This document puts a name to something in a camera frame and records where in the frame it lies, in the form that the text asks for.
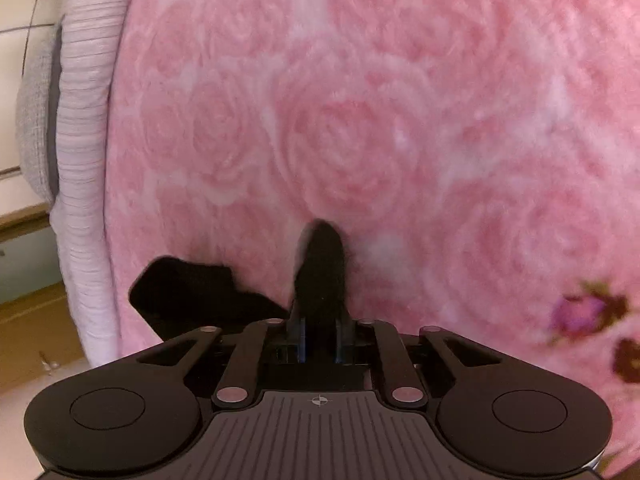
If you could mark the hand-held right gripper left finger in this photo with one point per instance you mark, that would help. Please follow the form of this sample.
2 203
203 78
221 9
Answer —
301 342

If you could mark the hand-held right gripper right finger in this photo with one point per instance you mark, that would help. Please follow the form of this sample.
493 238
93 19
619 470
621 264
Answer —
342 342

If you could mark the black garment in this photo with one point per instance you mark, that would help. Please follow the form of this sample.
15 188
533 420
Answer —
320 275

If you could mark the pink rose print blanket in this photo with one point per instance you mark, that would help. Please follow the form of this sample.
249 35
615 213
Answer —
380 110

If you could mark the brown wooden furniture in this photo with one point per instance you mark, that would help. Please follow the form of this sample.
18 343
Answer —
30 330

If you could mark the lilac striped bed sheet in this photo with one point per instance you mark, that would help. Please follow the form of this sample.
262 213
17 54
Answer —
85 110

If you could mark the grey pillow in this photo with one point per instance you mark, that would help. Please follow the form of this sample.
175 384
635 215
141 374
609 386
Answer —
36 110

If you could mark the cream wardrobe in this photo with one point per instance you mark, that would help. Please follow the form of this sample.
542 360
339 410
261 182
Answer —
20 70

